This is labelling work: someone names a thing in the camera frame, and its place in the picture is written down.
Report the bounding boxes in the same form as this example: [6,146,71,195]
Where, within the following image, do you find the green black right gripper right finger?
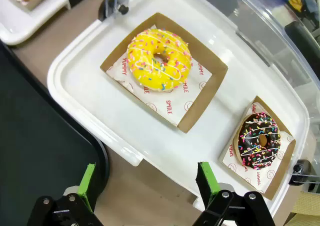
[192,161,276,226]

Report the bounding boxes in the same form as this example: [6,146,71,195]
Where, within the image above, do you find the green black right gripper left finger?
[26,162,101,226]

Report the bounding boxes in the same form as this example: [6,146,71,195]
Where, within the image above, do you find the chocolate donut colourful sprinkles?
[233,111,282,171]

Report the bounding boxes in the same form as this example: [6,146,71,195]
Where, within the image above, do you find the black serving tray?
[0,39,110,226]

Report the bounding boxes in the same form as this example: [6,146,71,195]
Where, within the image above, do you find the yellow sprinkled donut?
[126,28,193,92]

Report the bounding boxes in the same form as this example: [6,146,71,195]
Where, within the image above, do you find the white printed paper liner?
[221,102,295,194]
[106,24,213,127]

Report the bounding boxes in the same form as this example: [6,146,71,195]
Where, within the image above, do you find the white display case base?
[46,0,311,218]
[0,0,70,46]

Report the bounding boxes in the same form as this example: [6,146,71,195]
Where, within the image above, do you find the black lid hinge knob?
[117,3,130,16]
[288,159,320,193]

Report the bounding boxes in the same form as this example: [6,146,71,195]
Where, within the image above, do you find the clear plastic case lid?
[104,0,320,187]

